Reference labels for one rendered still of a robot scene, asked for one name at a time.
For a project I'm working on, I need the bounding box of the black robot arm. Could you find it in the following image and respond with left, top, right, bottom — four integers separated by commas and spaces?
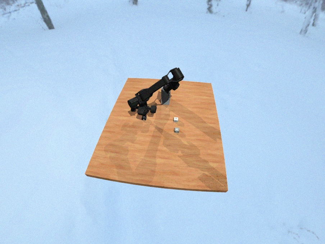
128, 68, 184, 116

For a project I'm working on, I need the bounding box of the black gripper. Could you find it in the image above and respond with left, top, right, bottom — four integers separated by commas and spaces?
131, 102, 157, 113

